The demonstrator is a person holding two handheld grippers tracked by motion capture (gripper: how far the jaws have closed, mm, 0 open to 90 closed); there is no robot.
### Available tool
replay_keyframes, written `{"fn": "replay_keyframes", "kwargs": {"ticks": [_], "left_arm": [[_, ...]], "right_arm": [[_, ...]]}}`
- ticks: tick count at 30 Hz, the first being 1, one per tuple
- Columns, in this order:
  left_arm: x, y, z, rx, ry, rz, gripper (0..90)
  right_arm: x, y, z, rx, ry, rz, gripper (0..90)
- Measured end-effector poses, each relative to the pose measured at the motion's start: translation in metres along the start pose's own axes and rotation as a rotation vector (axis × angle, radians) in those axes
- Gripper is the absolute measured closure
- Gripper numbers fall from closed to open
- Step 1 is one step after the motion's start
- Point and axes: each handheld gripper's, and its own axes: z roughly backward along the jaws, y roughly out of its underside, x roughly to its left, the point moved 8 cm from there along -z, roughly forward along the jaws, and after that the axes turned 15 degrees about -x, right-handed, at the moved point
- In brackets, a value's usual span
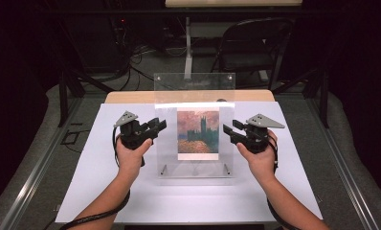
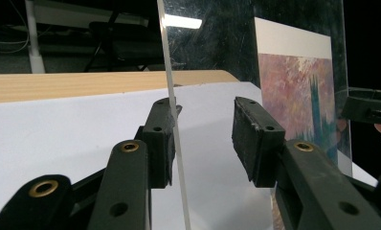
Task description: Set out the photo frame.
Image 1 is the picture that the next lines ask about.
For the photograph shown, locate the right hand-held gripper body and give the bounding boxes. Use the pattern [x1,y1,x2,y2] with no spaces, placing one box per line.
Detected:
[238,113,286,154]

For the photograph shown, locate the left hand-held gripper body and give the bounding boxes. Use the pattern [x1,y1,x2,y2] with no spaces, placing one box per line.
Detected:
[113,110,155,151]

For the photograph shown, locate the clear acrylic photo frame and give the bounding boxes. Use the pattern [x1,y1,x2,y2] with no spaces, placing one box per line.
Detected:
[152,72,237,187]

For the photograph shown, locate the painting print photo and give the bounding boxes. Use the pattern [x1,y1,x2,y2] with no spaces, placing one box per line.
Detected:
[176,106,221,162]

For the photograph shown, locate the person's left hand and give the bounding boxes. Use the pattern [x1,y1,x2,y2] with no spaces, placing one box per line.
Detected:
[114,133,154,180]

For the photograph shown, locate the person's right hand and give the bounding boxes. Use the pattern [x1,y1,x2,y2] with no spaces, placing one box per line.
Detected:
[235,129,280,184]

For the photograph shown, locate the wooden table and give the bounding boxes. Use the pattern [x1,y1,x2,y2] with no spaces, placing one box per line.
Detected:
[103,89,276,104]

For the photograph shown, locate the white board mat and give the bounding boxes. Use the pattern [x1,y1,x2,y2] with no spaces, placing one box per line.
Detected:
[55,101,324,225]

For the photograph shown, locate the black metal stand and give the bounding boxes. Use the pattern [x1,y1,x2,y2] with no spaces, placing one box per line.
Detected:
[43,0,117,128]
[272,65,332,129]

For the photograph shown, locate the black folding chair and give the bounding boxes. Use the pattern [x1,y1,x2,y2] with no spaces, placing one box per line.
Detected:
[208,16,294,91]

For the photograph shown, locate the white desk leg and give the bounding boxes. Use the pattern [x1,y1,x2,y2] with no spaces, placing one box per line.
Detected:
[183,16,193,82]

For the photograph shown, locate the light desk top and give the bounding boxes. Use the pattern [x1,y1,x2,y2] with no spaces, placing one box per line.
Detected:
[164,0,303,9]

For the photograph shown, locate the black floor cables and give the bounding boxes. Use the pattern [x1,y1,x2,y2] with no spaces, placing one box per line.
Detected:
[108,44,180,92]

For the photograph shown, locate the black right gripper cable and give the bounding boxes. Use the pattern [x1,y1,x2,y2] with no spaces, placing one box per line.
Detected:
[265,133,305,230]

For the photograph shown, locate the aluminium rail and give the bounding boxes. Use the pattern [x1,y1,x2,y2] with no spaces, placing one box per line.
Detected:
[0,95,85,230]
[305,95,381,230]

